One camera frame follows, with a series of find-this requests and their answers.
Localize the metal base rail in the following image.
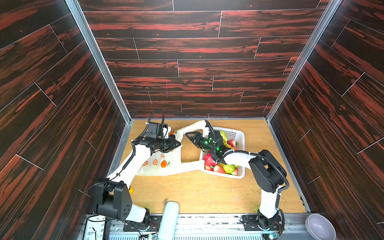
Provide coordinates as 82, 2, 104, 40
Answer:
106, 214, 312, 240

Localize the white bowl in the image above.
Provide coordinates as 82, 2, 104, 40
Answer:
305, 214, 337, 240

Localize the white fruit-print plastic bag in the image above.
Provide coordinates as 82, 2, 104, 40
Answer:
137, 121, 209, 176

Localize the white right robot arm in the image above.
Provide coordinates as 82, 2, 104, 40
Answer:
185, 131, 290, 231

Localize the pale green cylinder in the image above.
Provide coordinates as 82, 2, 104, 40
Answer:
158, 202, 180, 240

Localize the green fake chayote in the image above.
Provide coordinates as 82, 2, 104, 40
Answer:
222, 165, 236, 175

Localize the white plastic perforated basket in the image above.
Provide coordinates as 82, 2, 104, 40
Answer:
199, 125, 246, 180

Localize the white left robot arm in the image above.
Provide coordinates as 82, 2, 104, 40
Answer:
92, 135, 181, 231

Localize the red fake dragon fruit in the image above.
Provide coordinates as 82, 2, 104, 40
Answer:
204, 154, 217, 168

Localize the white clock face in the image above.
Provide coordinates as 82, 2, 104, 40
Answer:
83, 215, 106, 240

